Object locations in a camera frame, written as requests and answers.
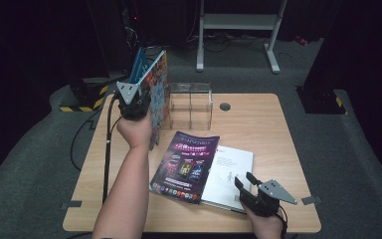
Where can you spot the black equipment tower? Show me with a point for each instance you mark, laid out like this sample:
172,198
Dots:
119,33

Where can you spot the clear acrylic book rack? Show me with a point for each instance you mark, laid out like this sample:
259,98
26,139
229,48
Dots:
192,106

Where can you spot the white paperback book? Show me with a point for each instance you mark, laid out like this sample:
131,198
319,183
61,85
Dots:
232,166

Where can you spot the white metal table frame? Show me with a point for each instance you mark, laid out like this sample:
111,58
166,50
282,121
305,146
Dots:
238,21

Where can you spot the black yellow striped base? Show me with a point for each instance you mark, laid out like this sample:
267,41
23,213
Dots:
321,101
86,99

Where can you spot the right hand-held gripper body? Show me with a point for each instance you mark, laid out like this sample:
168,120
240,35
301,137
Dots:
272,194

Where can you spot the dark blue monster picture book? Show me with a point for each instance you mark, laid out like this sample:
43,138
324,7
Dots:
137,68

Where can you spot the light blue picture book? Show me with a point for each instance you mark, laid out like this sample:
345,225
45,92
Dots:
160,99

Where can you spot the person's right hand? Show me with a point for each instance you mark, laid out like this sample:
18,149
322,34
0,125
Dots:
267,227

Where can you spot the grey tape piece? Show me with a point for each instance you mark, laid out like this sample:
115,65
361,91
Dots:
311,200
71,204

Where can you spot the purple and red magazine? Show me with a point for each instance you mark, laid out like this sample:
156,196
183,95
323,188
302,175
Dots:
185,166

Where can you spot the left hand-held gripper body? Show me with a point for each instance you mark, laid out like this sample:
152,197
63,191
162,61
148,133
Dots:
127,93

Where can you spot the person's left hand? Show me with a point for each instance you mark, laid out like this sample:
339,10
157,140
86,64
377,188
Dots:
136,132

